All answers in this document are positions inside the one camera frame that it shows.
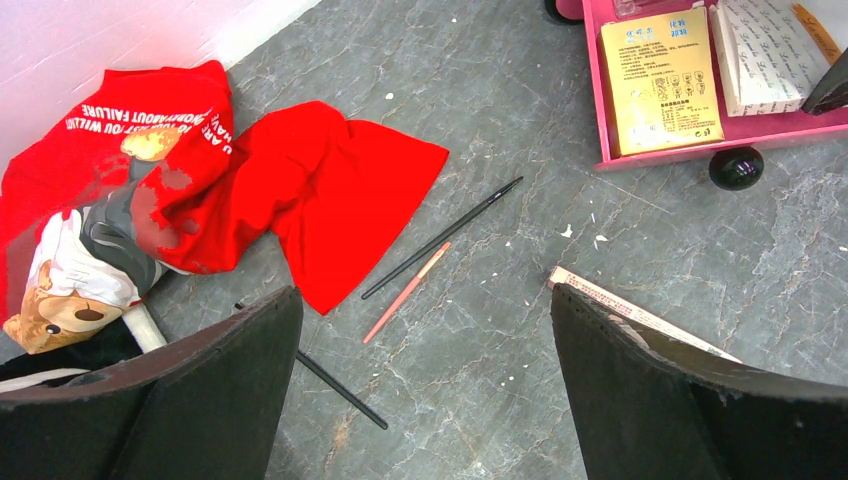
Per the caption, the small plush doll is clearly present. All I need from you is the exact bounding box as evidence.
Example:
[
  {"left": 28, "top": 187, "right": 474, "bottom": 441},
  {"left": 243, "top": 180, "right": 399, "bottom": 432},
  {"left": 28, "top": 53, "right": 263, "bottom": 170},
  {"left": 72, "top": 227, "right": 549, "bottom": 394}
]
[{"left": 0, "top": 198, "right": 174, "bottom": 392}]

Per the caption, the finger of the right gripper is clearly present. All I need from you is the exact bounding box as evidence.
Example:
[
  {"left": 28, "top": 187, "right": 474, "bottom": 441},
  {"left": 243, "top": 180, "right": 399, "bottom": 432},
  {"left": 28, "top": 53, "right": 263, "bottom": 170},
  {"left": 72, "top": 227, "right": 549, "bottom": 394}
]
[{"left": 801, "top": 50, "right": 848, "bottom": 115}]

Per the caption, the pink makeup package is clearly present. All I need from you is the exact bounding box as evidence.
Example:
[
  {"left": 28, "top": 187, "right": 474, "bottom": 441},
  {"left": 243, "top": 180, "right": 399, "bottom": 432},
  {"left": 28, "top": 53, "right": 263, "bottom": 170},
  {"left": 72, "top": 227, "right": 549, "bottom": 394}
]
[{"left": 613, "top": 0, "right": 666, "bottom": 19}]

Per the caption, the yellow small box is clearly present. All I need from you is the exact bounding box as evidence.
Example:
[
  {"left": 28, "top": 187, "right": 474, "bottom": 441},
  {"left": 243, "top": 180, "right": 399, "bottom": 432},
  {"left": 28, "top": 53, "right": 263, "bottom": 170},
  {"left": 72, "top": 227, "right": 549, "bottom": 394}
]
[{"left": 600, "top": 6, "right": 724, "bottom": 156}]

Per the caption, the pink lip pencil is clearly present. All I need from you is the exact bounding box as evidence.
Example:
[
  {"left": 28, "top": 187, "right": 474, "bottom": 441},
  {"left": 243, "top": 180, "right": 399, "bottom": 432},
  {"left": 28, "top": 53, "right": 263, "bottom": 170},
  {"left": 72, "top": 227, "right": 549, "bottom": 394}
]
[{"left": 363, "top": 242, "right": 451, "bottom": 344}]

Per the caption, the red cloth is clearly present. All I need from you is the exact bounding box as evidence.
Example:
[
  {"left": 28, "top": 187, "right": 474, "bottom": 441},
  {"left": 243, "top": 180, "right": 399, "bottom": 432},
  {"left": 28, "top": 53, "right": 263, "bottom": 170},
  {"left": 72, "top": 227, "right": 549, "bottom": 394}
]
[{"left": 1, "top": 61, "right": 449, "bottom": 318}]

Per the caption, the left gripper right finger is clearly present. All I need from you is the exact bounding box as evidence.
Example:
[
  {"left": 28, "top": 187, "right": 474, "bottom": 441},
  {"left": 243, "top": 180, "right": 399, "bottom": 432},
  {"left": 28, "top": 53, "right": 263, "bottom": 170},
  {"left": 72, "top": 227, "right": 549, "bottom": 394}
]
[{"left": 551, "top": 284, "right": 847, "bottom": 479}]

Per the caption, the black eyeliner pencil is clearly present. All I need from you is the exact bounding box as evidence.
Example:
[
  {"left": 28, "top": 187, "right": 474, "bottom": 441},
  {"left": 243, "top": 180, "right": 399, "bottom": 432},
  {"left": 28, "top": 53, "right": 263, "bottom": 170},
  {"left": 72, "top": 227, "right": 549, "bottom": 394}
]
[{"left": 360, "top": 176, "right": 524, "bottom": 300}]

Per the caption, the black pink drawer organizer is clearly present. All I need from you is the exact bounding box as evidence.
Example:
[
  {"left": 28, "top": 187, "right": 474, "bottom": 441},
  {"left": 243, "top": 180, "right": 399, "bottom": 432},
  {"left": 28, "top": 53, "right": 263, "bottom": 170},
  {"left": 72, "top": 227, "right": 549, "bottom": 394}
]
[{"left": 543, "top": 0, "right": 848, "bottom": 193}]

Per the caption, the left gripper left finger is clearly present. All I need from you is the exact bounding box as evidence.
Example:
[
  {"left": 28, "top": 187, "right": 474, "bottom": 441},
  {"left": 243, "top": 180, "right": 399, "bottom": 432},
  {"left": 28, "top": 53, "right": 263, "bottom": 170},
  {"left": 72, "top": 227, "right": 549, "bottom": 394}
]
[{"left": 1, "top": 287, "right": 303, "bottom": 479}]

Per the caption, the black thin brush stick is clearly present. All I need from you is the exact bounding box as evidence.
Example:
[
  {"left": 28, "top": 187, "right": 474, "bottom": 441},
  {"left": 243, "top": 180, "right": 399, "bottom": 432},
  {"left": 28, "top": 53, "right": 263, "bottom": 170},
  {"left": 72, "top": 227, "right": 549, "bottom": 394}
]
[{"left": 233, "top": 301, "right": 390, "bottom": 431}]

